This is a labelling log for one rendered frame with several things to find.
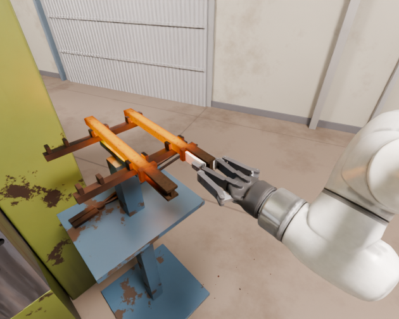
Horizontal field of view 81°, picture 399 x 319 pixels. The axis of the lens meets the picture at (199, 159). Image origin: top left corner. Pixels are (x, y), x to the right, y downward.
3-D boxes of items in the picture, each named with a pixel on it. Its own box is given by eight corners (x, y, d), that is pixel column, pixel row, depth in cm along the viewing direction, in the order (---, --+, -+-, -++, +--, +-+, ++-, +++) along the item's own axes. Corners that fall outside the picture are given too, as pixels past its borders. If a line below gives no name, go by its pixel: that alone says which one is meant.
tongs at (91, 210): (191, 142, 111) (191, 140, 111) (198, 145, 109) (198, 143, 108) (69, 222, 75) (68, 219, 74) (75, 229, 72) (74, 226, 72)
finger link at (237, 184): (242, 196, 51) (239, 200, 50) (202, 175, 56) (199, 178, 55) (244, 183, 48) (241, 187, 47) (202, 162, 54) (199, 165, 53)
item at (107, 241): (204, 204, 83) (204, 200, 82) (98, 284, 61) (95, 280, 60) (155, 166, 100) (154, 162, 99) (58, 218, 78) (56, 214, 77)
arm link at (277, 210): (300, 223, 48) (275, 207, 52) (313, 192, 43) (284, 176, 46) (276, 250, 43) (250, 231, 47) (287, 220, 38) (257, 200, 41)
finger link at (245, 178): (247, 181, 49) (252, 179, 49) (214, 156, 56) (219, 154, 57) (244, 195, 51) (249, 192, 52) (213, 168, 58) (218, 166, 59)
